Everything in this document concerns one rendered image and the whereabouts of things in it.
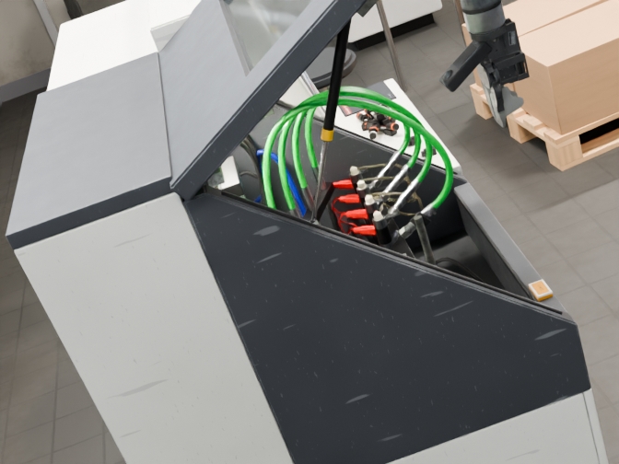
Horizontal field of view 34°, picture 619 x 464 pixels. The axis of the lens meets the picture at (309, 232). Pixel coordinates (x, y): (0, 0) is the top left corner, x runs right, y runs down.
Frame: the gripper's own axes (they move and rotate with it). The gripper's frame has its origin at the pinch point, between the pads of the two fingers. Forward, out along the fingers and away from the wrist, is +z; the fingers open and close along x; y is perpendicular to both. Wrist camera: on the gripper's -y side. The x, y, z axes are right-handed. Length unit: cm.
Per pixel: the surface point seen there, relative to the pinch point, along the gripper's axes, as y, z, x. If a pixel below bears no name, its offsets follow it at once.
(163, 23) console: -58, -33, 36
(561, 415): -10, 46, -35
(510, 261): -6.3, 27.1, -7.9
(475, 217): -6.9, 27.2, 13.8
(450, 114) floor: 45, 123, 280
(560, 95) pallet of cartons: 73, 90, 189
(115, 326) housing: -80, -6, -35
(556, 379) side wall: -9, 38, -35
